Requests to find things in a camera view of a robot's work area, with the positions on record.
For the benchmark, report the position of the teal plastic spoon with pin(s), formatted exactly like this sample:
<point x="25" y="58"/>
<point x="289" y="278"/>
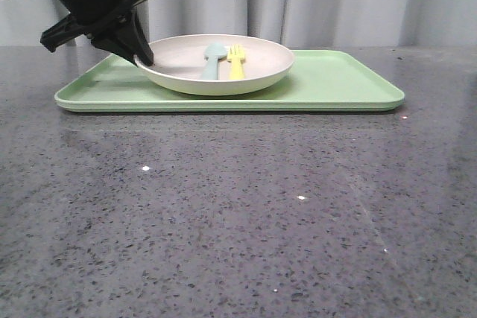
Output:
<point x="213" y="54"/>

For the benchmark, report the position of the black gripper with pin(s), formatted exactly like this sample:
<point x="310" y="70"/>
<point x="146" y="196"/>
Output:
<point x="113" y="26"/>

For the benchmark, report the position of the yellow plastic fork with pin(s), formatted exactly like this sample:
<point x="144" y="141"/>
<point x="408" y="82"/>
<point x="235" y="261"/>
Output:
<point x="236" y="57"/>

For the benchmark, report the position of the cream round plate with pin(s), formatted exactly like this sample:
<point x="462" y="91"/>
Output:
<point x="179" y="62"/>

